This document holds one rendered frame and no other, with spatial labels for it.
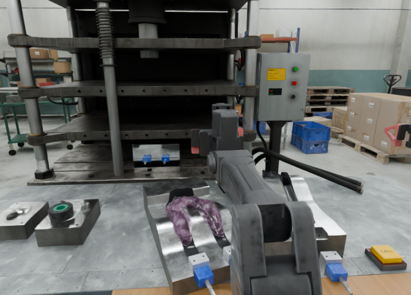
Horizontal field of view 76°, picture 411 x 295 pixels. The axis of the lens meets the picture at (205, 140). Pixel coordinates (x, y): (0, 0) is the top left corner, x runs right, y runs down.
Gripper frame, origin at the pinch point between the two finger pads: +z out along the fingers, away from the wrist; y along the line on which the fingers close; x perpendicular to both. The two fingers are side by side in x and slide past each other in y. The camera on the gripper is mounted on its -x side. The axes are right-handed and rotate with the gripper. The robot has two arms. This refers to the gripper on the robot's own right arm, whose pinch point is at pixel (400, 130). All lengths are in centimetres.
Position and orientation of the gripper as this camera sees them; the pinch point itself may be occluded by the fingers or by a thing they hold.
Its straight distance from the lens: 103.9
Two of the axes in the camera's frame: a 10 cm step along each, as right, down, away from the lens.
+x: 0.0, 9.7, 2.6
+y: -9.9, 0.3, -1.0
